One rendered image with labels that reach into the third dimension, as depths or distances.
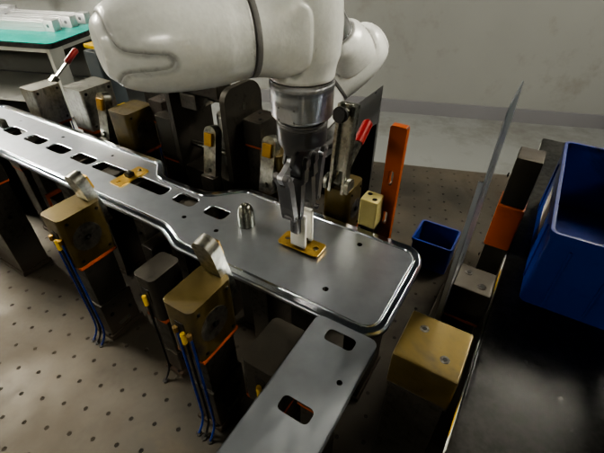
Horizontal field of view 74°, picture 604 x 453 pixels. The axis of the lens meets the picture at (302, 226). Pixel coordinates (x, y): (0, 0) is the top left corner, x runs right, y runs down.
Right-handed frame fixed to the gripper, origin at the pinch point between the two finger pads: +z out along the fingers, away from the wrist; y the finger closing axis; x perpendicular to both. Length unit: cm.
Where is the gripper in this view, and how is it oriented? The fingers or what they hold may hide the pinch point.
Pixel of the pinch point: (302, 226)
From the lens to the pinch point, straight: 70.5
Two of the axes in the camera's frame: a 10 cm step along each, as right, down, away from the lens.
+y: -5.2, 5.3, -6.7
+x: 8.5, 3.2, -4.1
